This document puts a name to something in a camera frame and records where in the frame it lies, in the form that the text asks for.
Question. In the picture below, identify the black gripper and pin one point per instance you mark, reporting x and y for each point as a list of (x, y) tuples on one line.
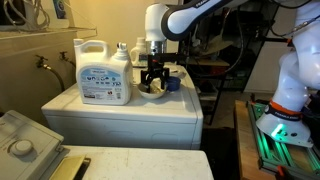
[(157, 61)]

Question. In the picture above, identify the transparent spice bottle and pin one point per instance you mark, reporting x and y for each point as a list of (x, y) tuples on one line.
[(155, 87)]

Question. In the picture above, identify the white ceramic bowl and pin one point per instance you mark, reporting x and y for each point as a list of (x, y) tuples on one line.
[(151, 96)]

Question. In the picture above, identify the small white detergent bottle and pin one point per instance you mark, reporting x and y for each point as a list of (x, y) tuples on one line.
[(136, 53)]

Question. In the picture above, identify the white front-load washing machine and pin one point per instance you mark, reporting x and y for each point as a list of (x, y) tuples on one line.
[(133, 126)]

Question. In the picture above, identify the white top-load laundry machine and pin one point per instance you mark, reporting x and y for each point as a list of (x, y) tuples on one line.
[(143, 163)]

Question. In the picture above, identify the blue plastic cup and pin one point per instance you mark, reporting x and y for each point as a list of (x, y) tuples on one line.
[(174, 84)]

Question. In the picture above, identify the white plastic tray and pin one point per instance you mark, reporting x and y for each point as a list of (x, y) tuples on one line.
[(178, 72)]

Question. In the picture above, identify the large white detergent jug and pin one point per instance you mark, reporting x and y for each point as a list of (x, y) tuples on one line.
[(103, 80)]

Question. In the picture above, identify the black metal storage rack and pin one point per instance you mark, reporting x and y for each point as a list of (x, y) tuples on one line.
[(233, 50)]

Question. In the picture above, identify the wooden workbench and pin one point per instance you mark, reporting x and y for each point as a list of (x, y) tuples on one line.
[(245, 146)]

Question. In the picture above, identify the white box with blue print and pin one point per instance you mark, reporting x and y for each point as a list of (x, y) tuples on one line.
[(60, 13)]

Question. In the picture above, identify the beige dispenser flap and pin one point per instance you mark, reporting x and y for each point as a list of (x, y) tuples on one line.
[(68, 168)]

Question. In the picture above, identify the black stand bar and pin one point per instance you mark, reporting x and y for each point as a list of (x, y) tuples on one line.
[(276, 40)]

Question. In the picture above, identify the orange clamp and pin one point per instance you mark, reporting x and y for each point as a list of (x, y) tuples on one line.
[(289, 41)]

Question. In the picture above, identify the dark wall faucet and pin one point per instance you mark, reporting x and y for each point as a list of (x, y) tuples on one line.
[(41, 62), (63, 56)]

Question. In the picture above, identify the beige wall shelf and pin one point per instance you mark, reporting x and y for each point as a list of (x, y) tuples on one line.
[(50, 32)]

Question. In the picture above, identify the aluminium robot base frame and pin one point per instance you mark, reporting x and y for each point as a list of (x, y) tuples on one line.
[(270, 153)]

